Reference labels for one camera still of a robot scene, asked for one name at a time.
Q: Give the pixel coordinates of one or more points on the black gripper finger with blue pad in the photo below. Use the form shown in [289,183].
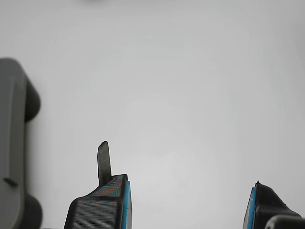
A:
[269,207]
[97,212]

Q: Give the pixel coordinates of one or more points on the grey holder with dark legs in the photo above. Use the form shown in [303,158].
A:
[12,119]

